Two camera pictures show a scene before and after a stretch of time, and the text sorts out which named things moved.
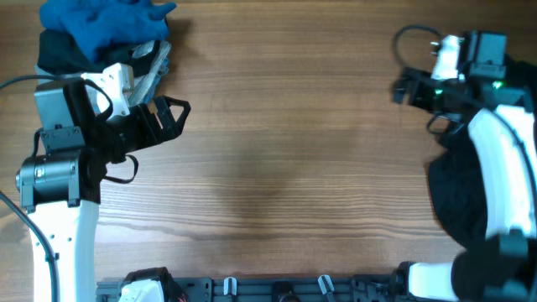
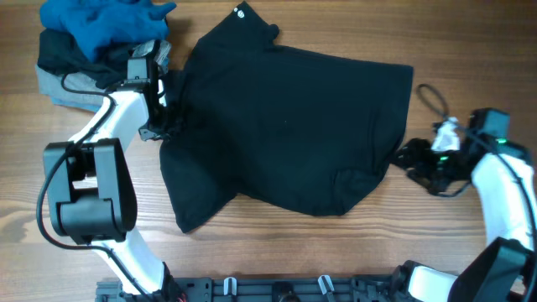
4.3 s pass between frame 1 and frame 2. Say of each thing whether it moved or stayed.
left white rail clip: stayed
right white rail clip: stayed
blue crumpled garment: stayed
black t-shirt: moved
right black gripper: moved
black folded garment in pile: stayed
